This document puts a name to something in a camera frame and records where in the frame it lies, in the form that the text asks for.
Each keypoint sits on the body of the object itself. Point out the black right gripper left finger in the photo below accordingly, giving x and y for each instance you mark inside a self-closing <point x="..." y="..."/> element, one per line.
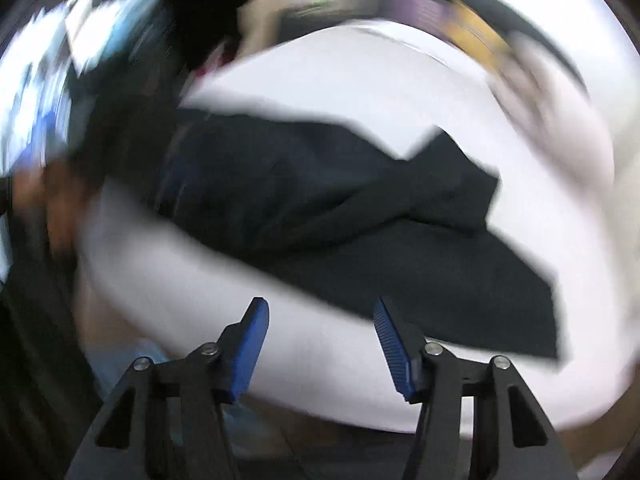
<point x="165" y="421"/>

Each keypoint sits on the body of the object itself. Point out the person's right hand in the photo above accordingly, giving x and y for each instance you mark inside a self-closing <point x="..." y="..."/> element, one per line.
<point x="61" y="194"/>

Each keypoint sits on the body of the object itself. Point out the yellow cushion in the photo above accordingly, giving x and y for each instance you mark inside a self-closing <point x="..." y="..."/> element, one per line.
<point x="470" y="33"/>

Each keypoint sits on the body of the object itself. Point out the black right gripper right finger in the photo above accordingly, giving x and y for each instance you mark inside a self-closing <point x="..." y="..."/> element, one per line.
<point x="512" y="438"/>

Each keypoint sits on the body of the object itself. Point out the purple cushion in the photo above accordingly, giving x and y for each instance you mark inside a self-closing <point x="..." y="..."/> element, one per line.
<point x="430" y="16"/>

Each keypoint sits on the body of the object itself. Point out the black denim pants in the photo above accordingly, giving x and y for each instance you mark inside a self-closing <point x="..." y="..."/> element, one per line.
<point x="320" y="208"/>

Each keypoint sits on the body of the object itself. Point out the folded beige duvet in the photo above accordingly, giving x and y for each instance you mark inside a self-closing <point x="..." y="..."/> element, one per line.
<point x="547" y="103"/>

